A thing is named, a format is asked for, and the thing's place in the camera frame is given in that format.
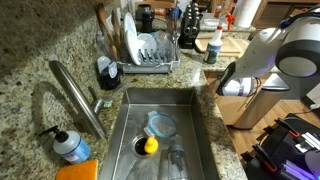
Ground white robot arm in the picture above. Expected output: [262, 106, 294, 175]
[215, 6, 320, 96]

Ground glass container blue lid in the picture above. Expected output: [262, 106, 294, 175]
[143, 111, 177, 138]

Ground stainless steel trash can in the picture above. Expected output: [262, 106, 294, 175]
[233, 73, 290, 130]

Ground wooden spoon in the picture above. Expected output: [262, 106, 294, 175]
[98, 3, 119, 60]

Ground black knife block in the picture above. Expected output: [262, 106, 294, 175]
[179, 2, 202, 49]

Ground steel kitchen faucet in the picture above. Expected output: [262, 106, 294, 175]
[48, 59, 129, 140]

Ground white spray bottle orange trigger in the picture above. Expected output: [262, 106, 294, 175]
[203, 13, 236, 64]

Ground white paper towel roll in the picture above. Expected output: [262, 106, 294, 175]
[234, 0, 261, 28]

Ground grey dish drying rack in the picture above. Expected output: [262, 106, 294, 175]
[118, 47, 180, 74]

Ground stainless steel sink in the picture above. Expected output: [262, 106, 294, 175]
[99, 88, 218, 180]

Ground orange sponge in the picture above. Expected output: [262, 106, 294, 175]
[55, 160, 99, 180]

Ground blue soap pump bottle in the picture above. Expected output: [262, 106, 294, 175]
[40, 126, 91, 164]

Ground clear bottle in sink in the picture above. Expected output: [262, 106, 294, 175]
[168, 144, 191, 180]

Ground upper wooden cutting board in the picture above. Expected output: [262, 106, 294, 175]
[195, 37, 249, 58]

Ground dark dish soap bottle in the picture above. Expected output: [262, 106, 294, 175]
[97, 56, 121, 90]

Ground yellow rubber duck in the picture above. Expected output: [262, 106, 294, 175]
[144, 136, 159, 154]

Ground large white plate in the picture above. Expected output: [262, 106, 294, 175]
[123, 13, 141, 65]

